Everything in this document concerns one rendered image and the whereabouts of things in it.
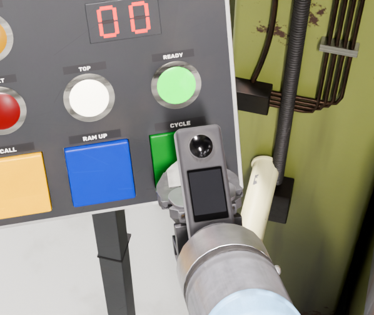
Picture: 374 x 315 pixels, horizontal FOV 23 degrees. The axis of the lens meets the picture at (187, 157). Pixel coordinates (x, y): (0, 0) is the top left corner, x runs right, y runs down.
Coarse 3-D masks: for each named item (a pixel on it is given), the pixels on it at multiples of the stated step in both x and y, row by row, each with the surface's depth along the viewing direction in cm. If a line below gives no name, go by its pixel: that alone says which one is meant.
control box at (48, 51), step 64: (0, 0) 97; (64, 0) 98; (128, 0) 99; (192, 0) 100; (0, 64) 100; (64, 64) 101; (128, 64) 102; (192, 64) 103; (64, 128) 104; (128, 128) 105; (64, 192) 107
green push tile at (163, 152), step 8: (152, 136) 106; (160, 136) 106; (168, 136) 106; (152, 144) 106; (160, 144) 106; (168, 144) 106; (152, 152) 107; (160, 152) 107; (168, 152) 107; (152, 160) 107; (160, 160) 107; (168, 160) 107; (176, 160) 107; (160, 168) 108; (160, 176) 108
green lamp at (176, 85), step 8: (168, 72) 103; (176, 72) 103; (184, 72) 103; (160, 80) 103; (168, 80) 103; (176, 80) 103; (184, 80) 104; (192, 80) 104; (160, 88) 104; (168, 88) 104; (176, 88) 104; (184, 88) 104; (192, 88) 104; (168, 96) 104; (176, 96) 104; (184, 96) 104
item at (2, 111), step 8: (0, 96) 101; (8, 96) 101; (0, 104) 101; (8, 104) 101; (16, 104) 102; (0, 112) 102; (8, 112) 102; (16, 112) 102; (0, 120) 102; (8, 120) 102; (16, 120) 102; (0, 128) 102
